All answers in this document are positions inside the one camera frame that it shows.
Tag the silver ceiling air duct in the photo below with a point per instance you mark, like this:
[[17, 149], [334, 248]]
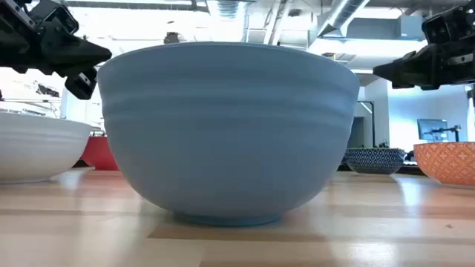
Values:
[[341, 15]]

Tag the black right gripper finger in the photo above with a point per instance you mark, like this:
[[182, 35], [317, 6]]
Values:
[[412, 70]]

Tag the large plain blue bowl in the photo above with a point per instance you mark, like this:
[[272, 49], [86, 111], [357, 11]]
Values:
[[228, 133]]

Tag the large plain white bowl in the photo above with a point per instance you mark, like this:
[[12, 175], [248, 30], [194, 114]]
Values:
[[37, 148]]

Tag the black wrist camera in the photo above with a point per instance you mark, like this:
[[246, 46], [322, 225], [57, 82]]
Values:
[[63, 18], [451, 24]]

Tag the navy diamond bowl gold inside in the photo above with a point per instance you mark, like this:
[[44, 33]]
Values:
[[375, 161]]

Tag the orange cross bowl blue inside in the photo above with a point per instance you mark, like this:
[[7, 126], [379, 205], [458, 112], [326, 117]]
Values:
[[449, 163]]

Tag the large plain red bowl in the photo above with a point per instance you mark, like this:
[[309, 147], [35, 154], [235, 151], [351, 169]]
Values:
[[100, 154]]

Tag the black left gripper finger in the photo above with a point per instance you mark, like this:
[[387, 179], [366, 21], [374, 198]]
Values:
[[81, 55], [81, 84]]

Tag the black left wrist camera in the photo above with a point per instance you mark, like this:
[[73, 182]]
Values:
[[63, 18]]

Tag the background computer monitor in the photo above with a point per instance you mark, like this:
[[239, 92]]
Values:
[[430, 128]]

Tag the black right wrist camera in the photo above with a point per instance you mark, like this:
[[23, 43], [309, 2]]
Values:
[[451, 24]]

